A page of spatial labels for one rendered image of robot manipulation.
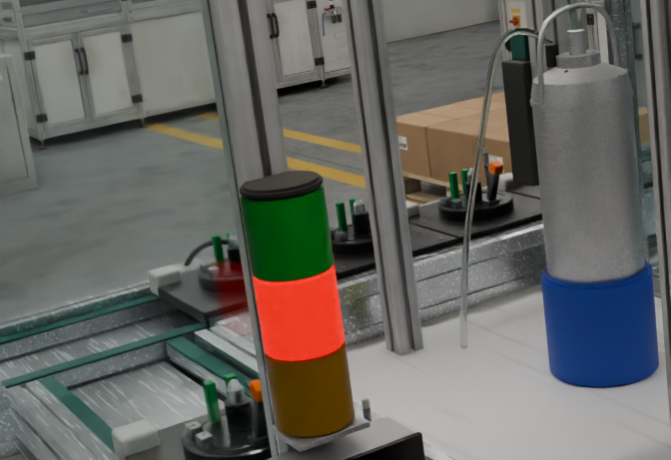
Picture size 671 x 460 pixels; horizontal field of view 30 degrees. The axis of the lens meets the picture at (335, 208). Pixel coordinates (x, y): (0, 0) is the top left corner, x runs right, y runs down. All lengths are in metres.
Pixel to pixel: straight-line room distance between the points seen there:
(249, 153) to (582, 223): 1.03
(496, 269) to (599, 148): 0.53
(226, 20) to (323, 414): 0.24
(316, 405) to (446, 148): 5.31
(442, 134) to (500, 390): 4.29
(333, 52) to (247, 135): 9.81
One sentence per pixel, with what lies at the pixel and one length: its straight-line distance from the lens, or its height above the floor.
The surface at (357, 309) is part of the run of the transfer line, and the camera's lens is 2.05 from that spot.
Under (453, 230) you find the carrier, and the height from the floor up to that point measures 0.97.
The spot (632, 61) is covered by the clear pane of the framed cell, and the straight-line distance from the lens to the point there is 2.08.
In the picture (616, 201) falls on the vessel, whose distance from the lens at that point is 1.74.
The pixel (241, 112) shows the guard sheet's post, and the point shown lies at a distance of 0.75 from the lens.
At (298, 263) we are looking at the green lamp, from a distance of 0.73.
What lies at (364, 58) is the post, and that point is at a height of 1.33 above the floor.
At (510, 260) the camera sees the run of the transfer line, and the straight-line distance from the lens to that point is 2.20.
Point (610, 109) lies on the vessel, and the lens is 1.71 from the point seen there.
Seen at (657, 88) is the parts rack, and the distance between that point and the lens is 1.03.
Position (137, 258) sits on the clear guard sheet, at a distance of 0.75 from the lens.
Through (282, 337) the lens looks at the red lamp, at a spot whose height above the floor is 1.33.
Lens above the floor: 1.58
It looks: 14 degrees down
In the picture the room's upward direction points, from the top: 8 degrees counter-clockwise
